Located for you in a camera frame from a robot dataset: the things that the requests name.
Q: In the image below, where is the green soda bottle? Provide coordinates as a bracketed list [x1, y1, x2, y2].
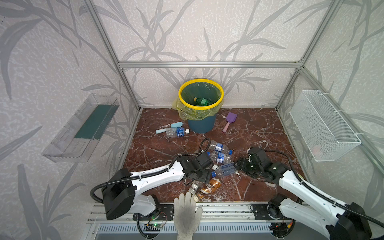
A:
[194, 97, 213, 107]

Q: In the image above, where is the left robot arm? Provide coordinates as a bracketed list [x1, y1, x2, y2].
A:
[90, 161, 211, 220]

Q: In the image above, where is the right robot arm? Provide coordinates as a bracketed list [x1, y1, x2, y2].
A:
[235, 158, 384, 240]

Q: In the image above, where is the yellow plastic bin liner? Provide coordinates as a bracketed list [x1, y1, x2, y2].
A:
[172, 98, 224, 121]

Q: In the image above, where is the teal bin with yellow rim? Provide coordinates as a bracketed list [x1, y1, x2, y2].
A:
[177, 79, 224, 134]

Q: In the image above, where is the square clear bottle green label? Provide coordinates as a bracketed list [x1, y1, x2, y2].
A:
[188, 181, 204, 195]

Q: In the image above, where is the brown tea bottle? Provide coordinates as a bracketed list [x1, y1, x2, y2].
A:
[193, 178, 222, 202]

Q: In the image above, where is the crushed clear bottle blue label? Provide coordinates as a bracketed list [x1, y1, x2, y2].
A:
[207, 151, 232, 165]

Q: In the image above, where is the small clear bottle blue label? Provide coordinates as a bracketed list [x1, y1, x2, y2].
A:
[208, 140, 233, 155]

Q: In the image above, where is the clear bottle blue label white cap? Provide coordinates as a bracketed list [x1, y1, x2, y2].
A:
[166, 127, 190, 138]

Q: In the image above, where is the white knit glove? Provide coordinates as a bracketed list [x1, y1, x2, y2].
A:
[174, 192, 203, 240]

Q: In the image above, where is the purple toy shovel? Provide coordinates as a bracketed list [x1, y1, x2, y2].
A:
[222, 112, 237, 133]

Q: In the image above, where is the green circuit board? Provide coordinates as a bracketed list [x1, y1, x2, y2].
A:
[144, 222, 166, 232]

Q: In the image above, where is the clear plastic shelf tray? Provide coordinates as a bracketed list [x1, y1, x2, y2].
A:
[42, 94, 120, 163]

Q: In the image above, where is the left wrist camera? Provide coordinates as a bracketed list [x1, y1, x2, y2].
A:
[177, 153, 213, 172]

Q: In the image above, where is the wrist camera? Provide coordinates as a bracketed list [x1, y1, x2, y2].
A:
[247, 147, 271, 167]
[177, 153, 213, 172]

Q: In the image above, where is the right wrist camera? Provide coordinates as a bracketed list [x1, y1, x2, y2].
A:
[247, 147, 271, 167]

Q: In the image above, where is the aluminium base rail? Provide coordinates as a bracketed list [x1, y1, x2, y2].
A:
[87, 202, 289, 224]

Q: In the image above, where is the white wire basket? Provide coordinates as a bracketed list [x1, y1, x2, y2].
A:
[290, 90, 362, 162]

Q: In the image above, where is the aluminium frame crossbar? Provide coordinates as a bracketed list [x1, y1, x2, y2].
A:
[118, 61, 301, 69]

